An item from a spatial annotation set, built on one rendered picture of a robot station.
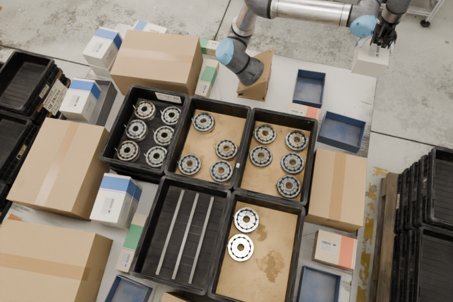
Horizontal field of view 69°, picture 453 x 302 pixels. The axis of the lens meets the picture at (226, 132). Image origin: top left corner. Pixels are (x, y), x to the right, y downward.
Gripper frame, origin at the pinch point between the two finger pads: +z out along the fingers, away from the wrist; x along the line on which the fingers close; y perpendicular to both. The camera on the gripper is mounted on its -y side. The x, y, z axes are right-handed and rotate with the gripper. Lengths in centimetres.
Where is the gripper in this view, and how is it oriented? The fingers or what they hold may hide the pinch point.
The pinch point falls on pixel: (373, 48)
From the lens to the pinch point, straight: 156.0
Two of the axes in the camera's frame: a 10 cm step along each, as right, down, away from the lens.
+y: -2.9, 8.7, -4.0
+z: 0.5, 4.3, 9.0
